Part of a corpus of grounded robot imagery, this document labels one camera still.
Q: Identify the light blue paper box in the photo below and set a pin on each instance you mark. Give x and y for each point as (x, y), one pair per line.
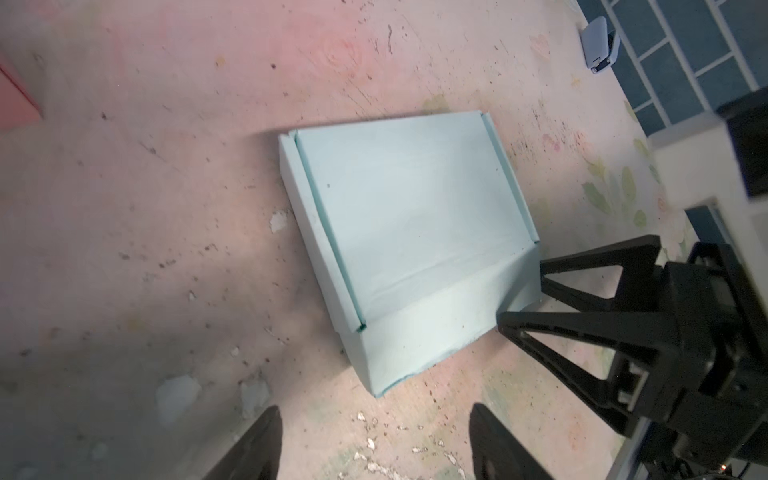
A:
(418, 234)

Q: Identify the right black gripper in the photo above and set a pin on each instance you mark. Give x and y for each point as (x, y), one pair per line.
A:
(713, 407)

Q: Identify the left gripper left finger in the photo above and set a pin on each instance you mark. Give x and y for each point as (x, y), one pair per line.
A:
(256, 455)

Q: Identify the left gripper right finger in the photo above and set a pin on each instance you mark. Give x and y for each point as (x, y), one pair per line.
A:
(496, 453)

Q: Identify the small blue clip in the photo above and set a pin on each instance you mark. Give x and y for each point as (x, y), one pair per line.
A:
(600, 45)

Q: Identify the pink paper box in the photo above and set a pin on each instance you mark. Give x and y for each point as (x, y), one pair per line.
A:
(18, 108)

